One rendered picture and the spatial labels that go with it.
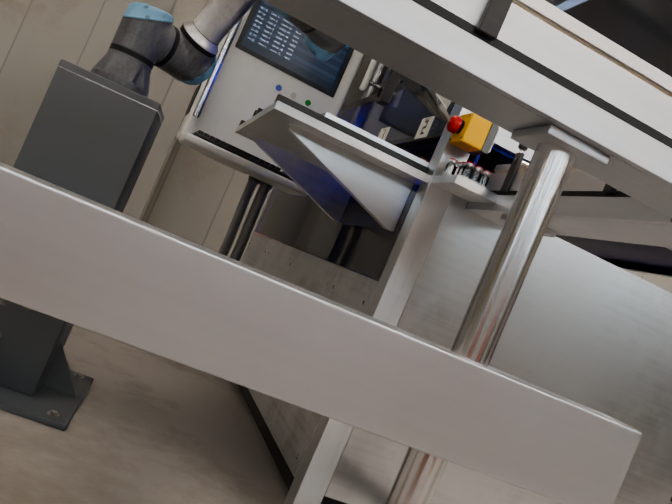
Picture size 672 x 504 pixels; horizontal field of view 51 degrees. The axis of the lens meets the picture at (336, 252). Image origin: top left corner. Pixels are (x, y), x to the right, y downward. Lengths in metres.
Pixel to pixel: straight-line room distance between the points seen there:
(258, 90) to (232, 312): 1.90
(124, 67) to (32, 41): 3.26
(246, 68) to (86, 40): 2.57
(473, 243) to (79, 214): 1.15
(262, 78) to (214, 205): 2.38
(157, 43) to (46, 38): 3.21
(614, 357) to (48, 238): 1.54
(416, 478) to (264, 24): 2.01
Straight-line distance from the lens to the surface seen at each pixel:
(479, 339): 0.87
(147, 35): 1.91
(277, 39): 2.65
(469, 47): 0.82
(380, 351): 0.81
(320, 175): 2.21
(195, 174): 4.91
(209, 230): 4.91
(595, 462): 0.98
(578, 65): 0.88
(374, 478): 1.77
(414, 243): 1.67
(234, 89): 2.60
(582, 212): 1.31
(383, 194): 1.74
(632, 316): 1.99
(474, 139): 1.62
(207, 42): 1.97
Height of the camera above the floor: 0.58
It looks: 1 degrees up
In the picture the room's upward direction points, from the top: 23 degrees clockwise
